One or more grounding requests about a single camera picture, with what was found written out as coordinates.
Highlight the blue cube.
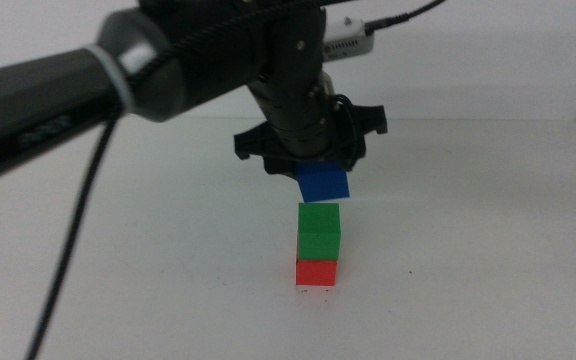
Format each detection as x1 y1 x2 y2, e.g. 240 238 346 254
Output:
294 160 351 204

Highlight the green cube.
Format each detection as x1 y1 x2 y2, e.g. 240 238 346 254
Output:
296 201 343 262

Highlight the red cube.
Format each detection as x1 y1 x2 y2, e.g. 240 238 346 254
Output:
294 257 340 288

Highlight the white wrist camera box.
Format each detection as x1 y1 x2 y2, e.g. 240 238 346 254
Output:
321 16 376 63

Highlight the black camera cable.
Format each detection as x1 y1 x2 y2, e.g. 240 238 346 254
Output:
363 0 448 36

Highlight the white cable tie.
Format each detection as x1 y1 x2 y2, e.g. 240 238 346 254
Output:
85 43 136 117

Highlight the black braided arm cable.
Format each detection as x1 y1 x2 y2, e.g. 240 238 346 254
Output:
21 0 329 360

